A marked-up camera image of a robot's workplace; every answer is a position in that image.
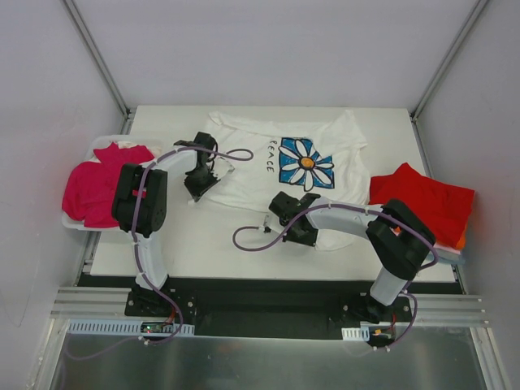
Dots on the white slotted cable duct right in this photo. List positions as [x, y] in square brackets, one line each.
[355, 334]

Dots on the grey aluminium frame post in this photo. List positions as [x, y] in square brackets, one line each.
[450, 56]

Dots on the blue-grey folded t-shirt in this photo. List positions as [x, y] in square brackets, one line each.
[449, 258]

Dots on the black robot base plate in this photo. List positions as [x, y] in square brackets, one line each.
[269, 325]

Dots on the left rear frame post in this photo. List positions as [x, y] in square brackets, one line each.
[91, 46]

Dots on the magenta t-shirt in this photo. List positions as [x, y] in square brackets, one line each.
[91, 186]

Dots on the white slotted cable duct left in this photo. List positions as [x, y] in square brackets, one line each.
[127, 328]

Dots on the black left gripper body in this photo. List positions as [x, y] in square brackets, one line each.
[201, 184]

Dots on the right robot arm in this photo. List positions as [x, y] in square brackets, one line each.
[398, 236]

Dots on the orange folded t-shirt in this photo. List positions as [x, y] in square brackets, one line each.
[461, 243]

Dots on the white t-shirt with flower print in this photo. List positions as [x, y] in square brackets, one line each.
[292, 157]

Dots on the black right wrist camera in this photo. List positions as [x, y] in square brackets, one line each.
[283, 204]

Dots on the pink folded t-shirt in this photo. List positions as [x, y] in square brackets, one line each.
[446, 251]

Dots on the white slotted cable duct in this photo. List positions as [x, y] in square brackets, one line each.
[355, 334]
[127, 328]

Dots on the white plastic basket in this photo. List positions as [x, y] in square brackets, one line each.
[103, 142]

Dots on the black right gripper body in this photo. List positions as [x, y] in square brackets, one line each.
[301, 234]

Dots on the red folded t-shirt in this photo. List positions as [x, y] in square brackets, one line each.
[444, 208]

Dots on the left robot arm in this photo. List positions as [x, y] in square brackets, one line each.
[140, 202]

